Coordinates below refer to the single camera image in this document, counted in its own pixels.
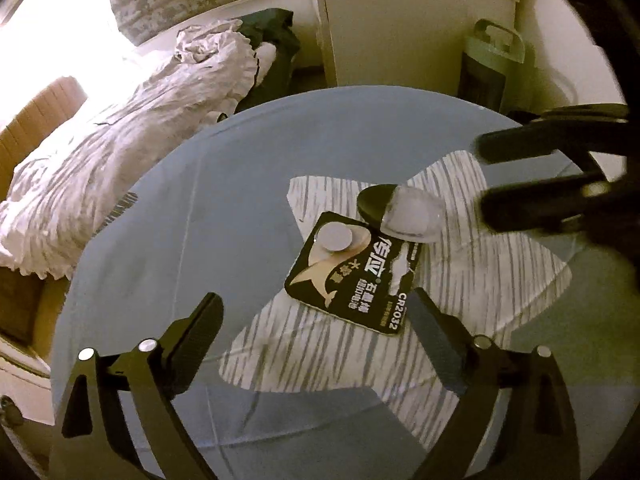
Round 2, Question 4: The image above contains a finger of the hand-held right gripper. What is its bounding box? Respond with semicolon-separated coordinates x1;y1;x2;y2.
474;104;630;167
479;171;610;235

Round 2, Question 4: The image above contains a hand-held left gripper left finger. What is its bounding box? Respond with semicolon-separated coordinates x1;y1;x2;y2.
50;291;225;480

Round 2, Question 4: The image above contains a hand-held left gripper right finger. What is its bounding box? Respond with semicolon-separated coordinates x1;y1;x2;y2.
410;287;582;480

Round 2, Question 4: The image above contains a black battery blister card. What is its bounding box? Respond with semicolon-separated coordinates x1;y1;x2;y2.
284;211;418;337

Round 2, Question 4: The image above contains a grey striped cloth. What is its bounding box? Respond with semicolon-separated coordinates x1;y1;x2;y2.
217;150;574;442

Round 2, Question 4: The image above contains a round blue table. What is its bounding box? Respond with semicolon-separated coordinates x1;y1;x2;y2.
50;87;631;480

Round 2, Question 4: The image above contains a white cabinet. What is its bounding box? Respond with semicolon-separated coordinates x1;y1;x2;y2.
304;0;521;89

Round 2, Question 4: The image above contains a white crumpled duvet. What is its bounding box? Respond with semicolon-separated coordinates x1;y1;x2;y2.
0;19;279;281

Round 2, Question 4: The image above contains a wooden bed headboard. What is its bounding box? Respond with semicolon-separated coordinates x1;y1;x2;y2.
0;76;89;172

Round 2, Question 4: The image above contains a dark cloth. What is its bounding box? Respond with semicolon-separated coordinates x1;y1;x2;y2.
240;8;302;92

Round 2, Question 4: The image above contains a tower heater with teal handle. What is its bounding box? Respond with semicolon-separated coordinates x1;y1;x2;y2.
457;19;527;117

